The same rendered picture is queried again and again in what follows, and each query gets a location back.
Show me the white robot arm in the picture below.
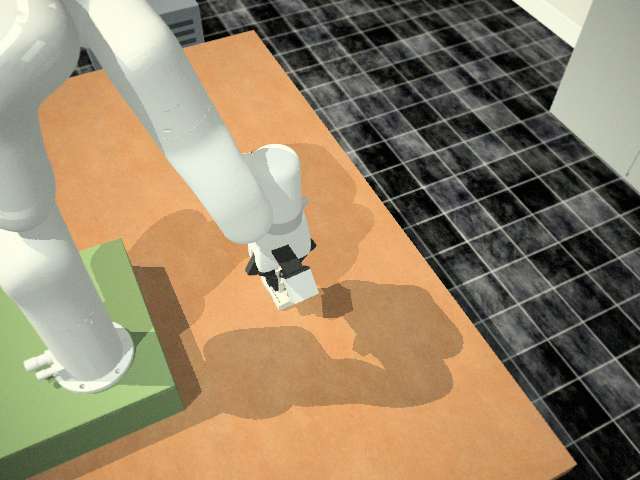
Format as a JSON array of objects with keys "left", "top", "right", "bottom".
[{"left": 0, "top": 0, "right": 309, "bottom": 394}]

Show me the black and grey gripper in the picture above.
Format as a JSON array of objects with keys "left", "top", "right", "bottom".
[{"left": 245, "top": 211, "right": 316, "bottom": 292}]

